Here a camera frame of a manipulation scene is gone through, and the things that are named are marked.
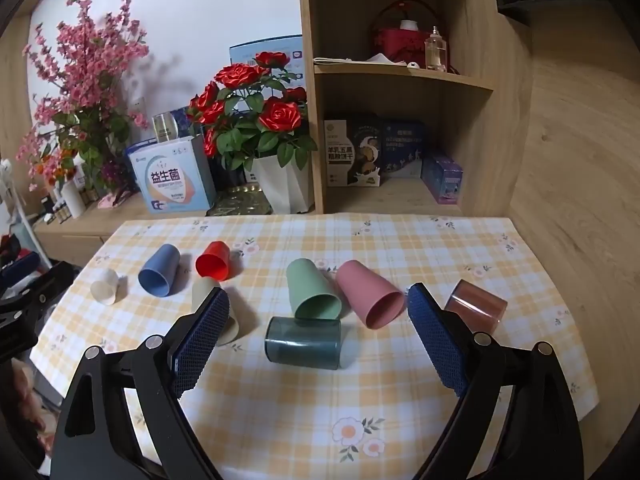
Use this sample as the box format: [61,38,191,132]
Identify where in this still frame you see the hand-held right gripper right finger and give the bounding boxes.
[406,283,587,480]

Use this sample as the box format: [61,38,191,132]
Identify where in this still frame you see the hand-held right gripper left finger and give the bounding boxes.
[50,286,231,480]

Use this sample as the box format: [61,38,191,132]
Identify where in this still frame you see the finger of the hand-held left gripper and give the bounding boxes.
[0,251,42,289]
[0,261,82,362]

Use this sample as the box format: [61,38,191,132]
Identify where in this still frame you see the beige cup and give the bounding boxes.
[192,278,241,346]

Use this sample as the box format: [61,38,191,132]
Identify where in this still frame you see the brown transparent cup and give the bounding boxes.
[443,280,509,336]

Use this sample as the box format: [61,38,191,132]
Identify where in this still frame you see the white cup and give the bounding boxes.
[90,268,120,306]

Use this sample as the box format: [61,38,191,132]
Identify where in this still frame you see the pink cup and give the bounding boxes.
[334,260,406,330]

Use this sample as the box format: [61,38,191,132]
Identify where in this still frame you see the red cup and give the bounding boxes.
[195,240,234,281]

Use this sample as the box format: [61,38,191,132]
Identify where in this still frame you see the blue cup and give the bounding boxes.
[137,243,181,296]

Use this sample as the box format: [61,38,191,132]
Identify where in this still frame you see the dark teal transparent cup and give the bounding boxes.
[264,316,343,372]

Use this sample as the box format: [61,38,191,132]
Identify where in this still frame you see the green cup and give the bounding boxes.
[286,258,343,321]

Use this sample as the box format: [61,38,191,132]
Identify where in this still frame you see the row of small dark bottles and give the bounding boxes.
[40,186,101,226]

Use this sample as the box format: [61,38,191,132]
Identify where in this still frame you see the wooden low sideboard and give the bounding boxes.
[31,190,211,267]

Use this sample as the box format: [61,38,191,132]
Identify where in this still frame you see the white plastic bottle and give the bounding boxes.
[60,176,87,219]

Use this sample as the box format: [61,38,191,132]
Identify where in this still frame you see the pink face mask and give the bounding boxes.
[97,192,130,211]

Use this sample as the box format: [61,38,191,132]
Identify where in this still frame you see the yellow plaid floral tablecloth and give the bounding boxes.
[29,212,601,480]

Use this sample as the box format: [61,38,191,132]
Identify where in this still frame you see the gold embossed tray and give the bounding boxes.
[206,185,274,217]

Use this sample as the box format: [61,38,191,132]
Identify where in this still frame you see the purple box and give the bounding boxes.
[421,149,464,206]

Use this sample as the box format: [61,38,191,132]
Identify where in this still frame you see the white and blue carton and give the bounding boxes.
[125,135,217,214]

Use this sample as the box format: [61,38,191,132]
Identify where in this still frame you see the white faceted flower pot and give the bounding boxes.
[250,156,315,215]

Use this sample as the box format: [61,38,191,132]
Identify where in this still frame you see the dark blue illustrated box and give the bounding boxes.
[380,119,429,179]

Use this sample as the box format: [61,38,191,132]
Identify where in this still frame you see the clear drinking glass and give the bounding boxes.
[152,113,181,144]

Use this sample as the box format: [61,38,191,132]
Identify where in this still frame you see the pink artificial blossom branches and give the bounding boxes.
[14,0,151,193]

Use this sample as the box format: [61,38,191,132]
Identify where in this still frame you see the white and black snack box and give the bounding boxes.
[323,114,384,188]

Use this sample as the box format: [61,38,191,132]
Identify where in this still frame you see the dark blue patterned box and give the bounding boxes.
[167,108,206,139]

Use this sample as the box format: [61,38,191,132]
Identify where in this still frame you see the red artificial rose bouquet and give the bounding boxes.
[186,51,319,172]

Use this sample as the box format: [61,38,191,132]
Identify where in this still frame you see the wooden shelf cabinet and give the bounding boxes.
[296,0,535,217]

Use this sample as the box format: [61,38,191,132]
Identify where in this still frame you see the clear glass perfume bottle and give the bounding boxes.
[424,26,448,73]

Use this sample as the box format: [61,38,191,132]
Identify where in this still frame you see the blue and white flat box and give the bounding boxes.
[229,35,305,92]

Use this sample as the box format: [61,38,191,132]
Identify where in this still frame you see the folded white paper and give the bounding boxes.
[313,53,407,67]

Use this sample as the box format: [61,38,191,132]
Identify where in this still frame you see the red gift basket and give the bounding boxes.
[369,0,451,74]

